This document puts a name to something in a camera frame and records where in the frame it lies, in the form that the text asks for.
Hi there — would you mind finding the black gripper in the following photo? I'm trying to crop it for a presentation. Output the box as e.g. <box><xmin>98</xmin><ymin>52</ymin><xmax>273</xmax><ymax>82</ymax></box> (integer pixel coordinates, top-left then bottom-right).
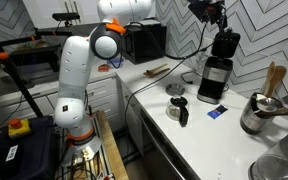
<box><xmin>188</xmin><ymin>0</ymin><xmax>228</xmax><ymax>31</ymax></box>

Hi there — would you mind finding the black silver coffee maker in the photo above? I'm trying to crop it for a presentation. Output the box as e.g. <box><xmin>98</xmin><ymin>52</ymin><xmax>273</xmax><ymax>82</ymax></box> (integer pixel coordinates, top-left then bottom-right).
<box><xmin>197</xmin><ymin>28</ymin><xmax>241</xmax><ymax>104</ymax></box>

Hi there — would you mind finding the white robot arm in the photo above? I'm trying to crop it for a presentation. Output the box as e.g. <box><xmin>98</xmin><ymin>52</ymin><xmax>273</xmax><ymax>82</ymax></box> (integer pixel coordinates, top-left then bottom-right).
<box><xmin>54</xmin><ymin>0</ymin><xmax>152</xmax><ymax>167</ymax></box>

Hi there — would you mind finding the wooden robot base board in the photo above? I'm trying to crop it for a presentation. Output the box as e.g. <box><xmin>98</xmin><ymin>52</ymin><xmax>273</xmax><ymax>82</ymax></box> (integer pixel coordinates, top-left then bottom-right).
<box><xmin>96</xmin><ymin>111</ymin><xmax>129</xmax><ymax>180</ymax></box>

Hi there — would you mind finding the blue coffee packet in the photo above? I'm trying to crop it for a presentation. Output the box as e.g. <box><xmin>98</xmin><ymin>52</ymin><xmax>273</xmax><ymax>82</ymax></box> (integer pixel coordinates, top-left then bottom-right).
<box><xmin>207</xmin><ymin>105</ymin><xmax>227</xmax><ymax>119</ymax></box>

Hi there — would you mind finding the glass coffee carafe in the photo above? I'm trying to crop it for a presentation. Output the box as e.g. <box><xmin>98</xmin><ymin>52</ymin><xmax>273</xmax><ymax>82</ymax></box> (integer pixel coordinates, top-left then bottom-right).
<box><xmin>166</xmin><ymin>96</ymin><xmax>189</xmax><ymax>127</ymax></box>

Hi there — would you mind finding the wooden spatula in holder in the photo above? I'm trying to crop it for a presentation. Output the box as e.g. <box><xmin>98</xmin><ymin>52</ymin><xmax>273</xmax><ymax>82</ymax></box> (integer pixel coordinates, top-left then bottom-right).
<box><xmin>263</xmin><ymin>61</ymin><xmax>275</xmax><ymax>95</ymax></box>

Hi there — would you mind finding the wooden spoon in holder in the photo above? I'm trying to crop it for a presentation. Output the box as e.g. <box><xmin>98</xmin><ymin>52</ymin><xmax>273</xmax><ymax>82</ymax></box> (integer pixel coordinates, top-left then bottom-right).
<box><xmin>266</xmin><ymin>66</ymin><xmax>287</xmax><ymax>97</ymax></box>

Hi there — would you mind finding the light wooden slotted spatula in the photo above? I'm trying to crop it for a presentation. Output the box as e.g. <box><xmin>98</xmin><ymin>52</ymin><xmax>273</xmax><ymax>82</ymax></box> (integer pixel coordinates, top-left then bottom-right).
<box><xmin>143</xmin><ymin>63</ymin><xmax>167</xmax><ymax>76</ymax></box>

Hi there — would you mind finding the metal ladle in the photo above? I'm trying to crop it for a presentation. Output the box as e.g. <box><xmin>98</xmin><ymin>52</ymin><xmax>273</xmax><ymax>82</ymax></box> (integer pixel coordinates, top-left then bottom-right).
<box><xmin>256</xmin><ymin>95</ymin><xmax>288</xmax><ymax>112</ymax></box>

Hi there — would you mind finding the dark wooden spoon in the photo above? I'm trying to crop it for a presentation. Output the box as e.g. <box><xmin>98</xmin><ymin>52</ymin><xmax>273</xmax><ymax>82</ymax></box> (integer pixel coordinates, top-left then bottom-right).
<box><xmin>146</xmin><ymin>68</ymin><xmax>170</xmax><ymax>78</ymax></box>

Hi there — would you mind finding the steel utensil holder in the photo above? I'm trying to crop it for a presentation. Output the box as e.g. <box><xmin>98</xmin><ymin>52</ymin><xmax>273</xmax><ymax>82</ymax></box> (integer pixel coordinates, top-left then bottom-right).
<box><xmin>240</xmin><ymin>92</ymin><xmax>273</xmax><ymax>135</ymax></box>

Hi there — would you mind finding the blue lidded plastic container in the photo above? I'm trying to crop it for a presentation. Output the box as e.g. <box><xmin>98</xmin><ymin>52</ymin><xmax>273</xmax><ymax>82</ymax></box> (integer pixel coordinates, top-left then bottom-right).
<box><xmin>107</xmin><ymin>58</ymin><xmax>124</xmax><ymax>69</ymax></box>

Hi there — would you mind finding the orange round dish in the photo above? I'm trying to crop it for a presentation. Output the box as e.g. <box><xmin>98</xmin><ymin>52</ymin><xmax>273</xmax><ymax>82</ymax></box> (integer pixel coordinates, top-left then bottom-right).
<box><xmin>98</xmin><ymin>64</ymin><xmax>110</xmax><ymax>72</ymax></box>

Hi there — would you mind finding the glass blender jar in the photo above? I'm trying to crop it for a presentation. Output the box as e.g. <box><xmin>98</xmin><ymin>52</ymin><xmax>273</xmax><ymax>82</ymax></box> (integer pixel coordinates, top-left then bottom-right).
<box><xmin>248</xmin><ymin>134</ymin><xmax>288</xmax><ymax>180</ymax></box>

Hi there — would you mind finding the yellow emergency stop box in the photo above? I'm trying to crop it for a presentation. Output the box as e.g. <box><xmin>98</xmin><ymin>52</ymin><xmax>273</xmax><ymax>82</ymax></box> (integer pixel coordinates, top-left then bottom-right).
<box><xmin>8</xmin><ymin>118</ymin><xmax>31</xmax><ymax>138</ymax></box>

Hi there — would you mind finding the black equipment case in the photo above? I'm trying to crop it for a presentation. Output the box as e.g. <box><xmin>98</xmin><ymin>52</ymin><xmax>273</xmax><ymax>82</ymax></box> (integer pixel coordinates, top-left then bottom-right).
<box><xmin>0</xmin><ymin>116</ymin><xmax>58</xmax><ymax>180</ymax></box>

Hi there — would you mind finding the white wall outlet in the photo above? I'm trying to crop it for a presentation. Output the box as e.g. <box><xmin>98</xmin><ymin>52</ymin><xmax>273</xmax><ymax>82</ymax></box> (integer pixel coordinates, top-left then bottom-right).
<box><xmin>202</xmin><ymin>38</ymin><xmax>213</xmax><ymax>55</ymax></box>

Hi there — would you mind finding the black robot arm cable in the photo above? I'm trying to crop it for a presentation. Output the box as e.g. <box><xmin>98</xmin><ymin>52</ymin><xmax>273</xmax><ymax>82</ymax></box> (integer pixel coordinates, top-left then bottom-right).
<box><xmin>125</xmin><ymin>20</ymin><xmax>215</xmax><ymax>61</ymax></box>

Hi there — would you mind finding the black power cable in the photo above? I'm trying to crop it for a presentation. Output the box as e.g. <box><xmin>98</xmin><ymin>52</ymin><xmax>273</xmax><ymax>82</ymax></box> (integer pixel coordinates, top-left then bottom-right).
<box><xmin>123</xmin><ymin>47</ymin><xmax>230</xmax><ymax>158</ymax></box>

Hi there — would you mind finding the black camera tripod stand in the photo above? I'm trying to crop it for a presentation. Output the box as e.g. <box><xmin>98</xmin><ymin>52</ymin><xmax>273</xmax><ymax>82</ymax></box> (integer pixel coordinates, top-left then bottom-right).
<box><xmin>0</xmin><ymin>13</ymin><xmax>80</xmax><ymax>118</ymax></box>

